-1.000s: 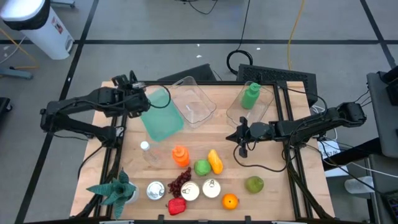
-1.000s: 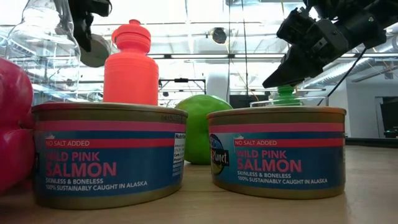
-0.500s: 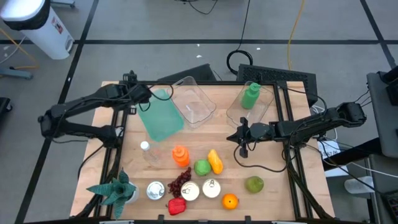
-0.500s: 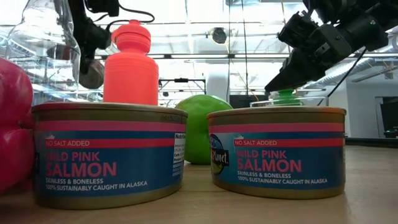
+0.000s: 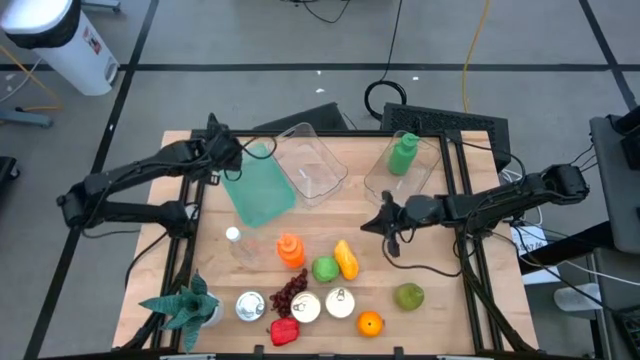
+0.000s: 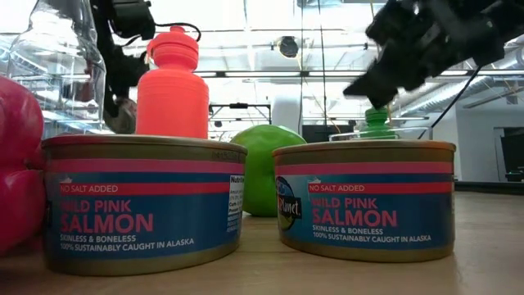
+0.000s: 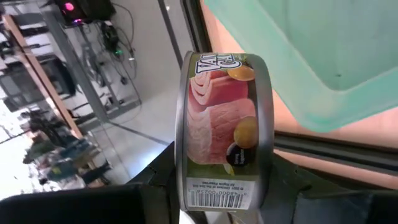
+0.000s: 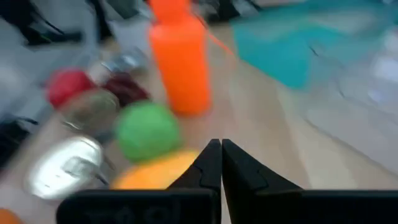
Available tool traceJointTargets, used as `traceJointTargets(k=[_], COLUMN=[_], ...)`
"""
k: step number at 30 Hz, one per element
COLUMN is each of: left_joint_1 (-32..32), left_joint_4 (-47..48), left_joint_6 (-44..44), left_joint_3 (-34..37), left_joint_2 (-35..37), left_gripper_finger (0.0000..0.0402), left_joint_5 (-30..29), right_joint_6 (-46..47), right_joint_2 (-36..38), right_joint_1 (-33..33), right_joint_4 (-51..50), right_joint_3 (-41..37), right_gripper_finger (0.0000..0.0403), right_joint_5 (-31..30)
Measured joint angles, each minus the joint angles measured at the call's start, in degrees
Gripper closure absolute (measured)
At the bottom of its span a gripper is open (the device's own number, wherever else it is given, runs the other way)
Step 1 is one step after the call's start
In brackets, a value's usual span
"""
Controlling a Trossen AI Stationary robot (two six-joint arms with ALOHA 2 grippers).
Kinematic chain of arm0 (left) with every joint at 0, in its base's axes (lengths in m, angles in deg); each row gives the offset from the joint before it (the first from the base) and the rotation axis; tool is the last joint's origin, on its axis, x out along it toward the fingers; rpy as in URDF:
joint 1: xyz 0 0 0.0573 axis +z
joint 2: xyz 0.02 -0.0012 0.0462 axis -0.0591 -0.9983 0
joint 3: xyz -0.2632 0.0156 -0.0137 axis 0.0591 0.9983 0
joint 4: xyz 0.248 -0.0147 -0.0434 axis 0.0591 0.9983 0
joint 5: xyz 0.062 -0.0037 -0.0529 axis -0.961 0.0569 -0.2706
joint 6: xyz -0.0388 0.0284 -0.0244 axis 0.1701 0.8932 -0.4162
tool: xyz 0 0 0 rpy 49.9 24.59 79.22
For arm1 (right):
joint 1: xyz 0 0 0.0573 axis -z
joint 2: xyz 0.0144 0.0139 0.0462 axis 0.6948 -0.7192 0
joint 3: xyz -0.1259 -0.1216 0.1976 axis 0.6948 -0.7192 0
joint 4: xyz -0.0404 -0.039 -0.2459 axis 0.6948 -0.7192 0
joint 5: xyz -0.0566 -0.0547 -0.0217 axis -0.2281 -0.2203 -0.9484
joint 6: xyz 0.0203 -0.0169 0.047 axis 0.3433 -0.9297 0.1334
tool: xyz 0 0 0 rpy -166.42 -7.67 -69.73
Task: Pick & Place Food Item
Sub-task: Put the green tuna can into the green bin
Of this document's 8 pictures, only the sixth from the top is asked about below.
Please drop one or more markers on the red bell pepper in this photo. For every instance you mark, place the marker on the red bell pepper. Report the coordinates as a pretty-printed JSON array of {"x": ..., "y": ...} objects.
[{"x": 18, "y": 164}]

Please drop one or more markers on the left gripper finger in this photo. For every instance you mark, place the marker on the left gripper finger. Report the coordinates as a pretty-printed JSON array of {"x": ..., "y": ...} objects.
[{"x": 111, "y": 96}]

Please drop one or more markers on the green squeeze bottle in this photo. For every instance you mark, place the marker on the green squeeze bottle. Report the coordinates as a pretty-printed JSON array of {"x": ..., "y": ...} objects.
[{"x": 376, "y": 121}]

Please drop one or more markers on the green apple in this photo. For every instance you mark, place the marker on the green apple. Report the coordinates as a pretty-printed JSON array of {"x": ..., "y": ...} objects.
[{"x": 266, "y": 172}]

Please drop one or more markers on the salmon can gold lid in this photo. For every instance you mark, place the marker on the salmon can gold lid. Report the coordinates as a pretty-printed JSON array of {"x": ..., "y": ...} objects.
[
  {"x": 143, "y": 213},
  {"x": 364, "y": 205}
]

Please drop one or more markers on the clear water bottle white cap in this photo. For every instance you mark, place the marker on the clear water bottle white cap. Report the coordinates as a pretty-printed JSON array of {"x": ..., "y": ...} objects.
[{"x": 57, "y": 61}]

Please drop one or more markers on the orange squeeze bottle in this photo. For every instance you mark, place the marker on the orange squeeze bottle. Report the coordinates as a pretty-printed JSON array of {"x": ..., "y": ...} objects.
[{"x": 172, "y": 90}]

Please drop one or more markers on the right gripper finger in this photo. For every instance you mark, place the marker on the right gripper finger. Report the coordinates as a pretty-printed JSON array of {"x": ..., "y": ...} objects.
[{"x": 389, "y": 82}]

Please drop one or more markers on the thin black vertical pole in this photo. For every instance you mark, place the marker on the thin black vertical pole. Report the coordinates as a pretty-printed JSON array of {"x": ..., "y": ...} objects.
[{"x": 301, "y": 61}]

